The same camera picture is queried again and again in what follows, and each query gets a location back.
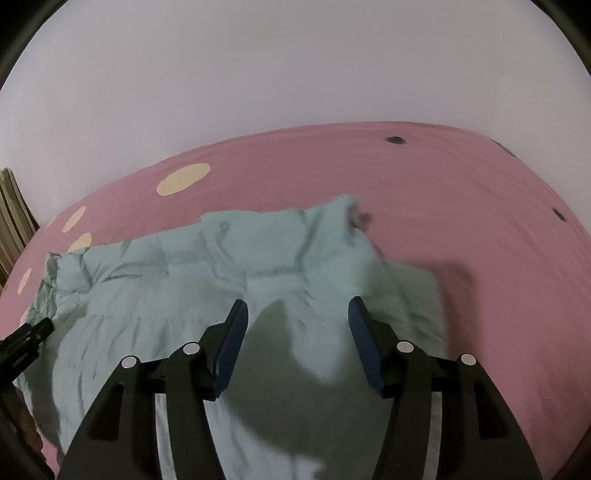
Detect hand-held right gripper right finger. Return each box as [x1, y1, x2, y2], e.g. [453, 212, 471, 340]
[348, 296, 544, 480]

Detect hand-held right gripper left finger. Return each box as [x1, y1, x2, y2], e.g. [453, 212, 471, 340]
[58, 298, 249, 480]

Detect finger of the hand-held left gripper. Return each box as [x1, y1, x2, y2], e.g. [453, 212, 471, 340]
[0, 317, 55, 386]

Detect light green quilted jacket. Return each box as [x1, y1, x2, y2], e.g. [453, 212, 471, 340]
[14, 194, 451, 480]

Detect striped fabric headboard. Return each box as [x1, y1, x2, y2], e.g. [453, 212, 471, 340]
[0, 168, 40, 283]

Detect pink dotted bed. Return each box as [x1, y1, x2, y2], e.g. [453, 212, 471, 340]
[0, 121, 591, 480]

